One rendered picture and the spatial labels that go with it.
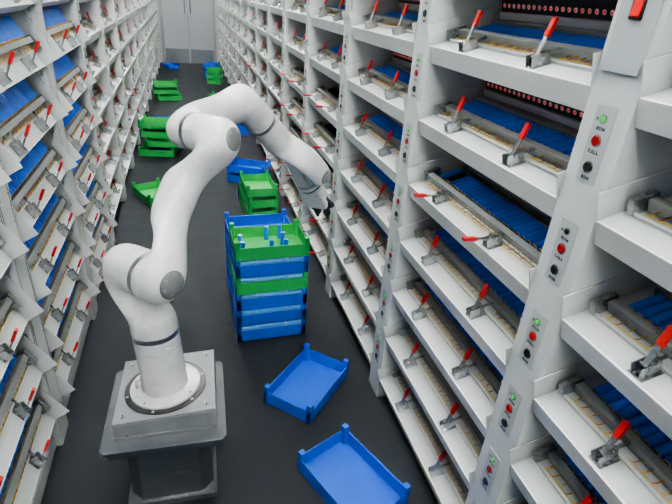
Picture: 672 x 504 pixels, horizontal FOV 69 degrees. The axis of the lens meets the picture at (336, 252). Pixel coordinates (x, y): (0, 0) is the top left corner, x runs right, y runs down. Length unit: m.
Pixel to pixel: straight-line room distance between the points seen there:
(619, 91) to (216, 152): 0.85
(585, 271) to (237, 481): 1.20
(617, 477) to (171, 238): 1.03
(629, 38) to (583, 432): 0.66
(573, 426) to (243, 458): 1.07
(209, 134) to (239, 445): 1.03
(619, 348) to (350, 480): 1.02
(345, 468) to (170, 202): 1.01
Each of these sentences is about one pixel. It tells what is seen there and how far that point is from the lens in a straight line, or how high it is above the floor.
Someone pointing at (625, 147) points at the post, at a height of 1.18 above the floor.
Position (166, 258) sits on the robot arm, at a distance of 1.22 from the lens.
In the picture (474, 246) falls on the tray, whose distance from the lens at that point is 1.19.
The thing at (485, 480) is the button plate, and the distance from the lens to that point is 1.31.
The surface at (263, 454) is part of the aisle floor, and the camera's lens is 1.75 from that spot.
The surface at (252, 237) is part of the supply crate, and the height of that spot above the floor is 0.40.
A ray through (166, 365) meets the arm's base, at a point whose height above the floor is 0.46.
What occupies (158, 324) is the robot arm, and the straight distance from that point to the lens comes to 1.32.
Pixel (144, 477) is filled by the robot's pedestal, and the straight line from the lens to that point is 1.60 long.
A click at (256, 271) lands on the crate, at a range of 1.99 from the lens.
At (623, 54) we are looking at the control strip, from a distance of 0.88.
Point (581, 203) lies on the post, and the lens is 0.92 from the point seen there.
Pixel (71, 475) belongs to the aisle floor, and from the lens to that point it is 1.82.
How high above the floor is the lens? 1.35
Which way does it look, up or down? 28 degrees down
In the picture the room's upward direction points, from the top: 5 degrees clockwise
